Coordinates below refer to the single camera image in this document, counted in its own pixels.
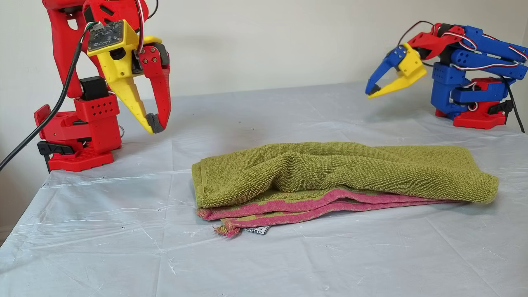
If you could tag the green towel with pink border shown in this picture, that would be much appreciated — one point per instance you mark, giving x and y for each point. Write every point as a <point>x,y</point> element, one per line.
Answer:
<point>330,169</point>

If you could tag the white plastic table cover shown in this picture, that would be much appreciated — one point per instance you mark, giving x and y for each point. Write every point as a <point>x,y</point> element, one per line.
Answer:
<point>103,247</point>

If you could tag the camera board on red arm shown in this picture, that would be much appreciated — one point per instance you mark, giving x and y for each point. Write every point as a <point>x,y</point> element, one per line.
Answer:
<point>105,36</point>

